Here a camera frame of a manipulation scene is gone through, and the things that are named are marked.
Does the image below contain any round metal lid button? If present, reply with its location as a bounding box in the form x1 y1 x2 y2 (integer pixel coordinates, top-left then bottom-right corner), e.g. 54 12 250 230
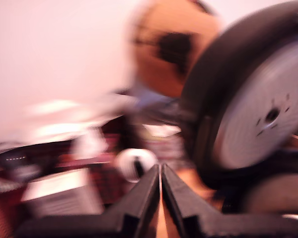
115 148 158 183

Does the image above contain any person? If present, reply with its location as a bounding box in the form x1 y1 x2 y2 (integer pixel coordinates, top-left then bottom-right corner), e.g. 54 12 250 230
127 0 225 98

